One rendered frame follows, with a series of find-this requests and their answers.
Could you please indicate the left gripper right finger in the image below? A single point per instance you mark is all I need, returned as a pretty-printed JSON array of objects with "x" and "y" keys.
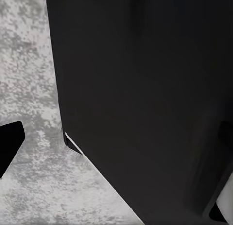
[{"x": 225, "y": 136}]

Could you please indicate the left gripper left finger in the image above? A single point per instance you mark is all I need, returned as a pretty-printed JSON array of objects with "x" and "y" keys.
[{"x": 11, "y": 138}]

